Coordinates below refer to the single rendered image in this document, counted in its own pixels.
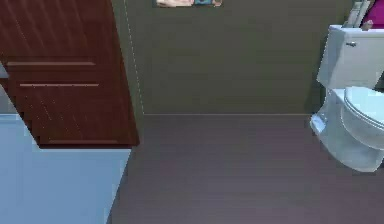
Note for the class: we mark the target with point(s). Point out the dark red wooden door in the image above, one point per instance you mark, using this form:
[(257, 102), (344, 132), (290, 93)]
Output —
[(66, 76)]

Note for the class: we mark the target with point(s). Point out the framed wall picture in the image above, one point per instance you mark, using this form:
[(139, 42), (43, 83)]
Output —
[(188, 2)]

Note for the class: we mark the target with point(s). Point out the white toilet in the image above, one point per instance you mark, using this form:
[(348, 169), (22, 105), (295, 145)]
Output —
[(356, 100)]

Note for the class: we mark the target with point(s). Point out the magenta box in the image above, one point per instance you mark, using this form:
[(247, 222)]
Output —
[(376, 13)]

